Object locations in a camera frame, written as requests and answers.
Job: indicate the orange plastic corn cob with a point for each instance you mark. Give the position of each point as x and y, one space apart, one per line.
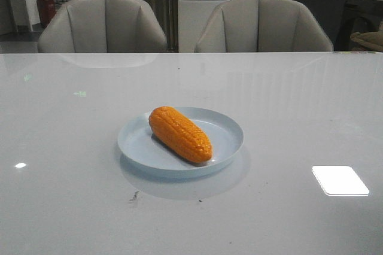
180 134

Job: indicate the light blue round plate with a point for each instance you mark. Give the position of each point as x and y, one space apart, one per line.
145 152

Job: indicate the right beige upholstered chair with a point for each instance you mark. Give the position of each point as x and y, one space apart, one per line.
246 26

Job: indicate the beige upholstered chair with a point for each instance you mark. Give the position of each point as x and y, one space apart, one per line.
103 26
246 26

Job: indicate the left beige upholstered chair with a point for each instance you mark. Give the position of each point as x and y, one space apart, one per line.
103 26

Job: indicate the red trash bin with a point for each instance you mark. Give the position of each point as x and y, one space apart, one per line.
46 11

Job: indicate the beige seat cushion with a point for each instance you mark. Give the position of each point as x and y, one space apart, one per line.
368 41

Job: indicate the dark wooden side chair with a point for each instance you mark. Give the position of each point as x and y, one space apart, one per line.
358 16

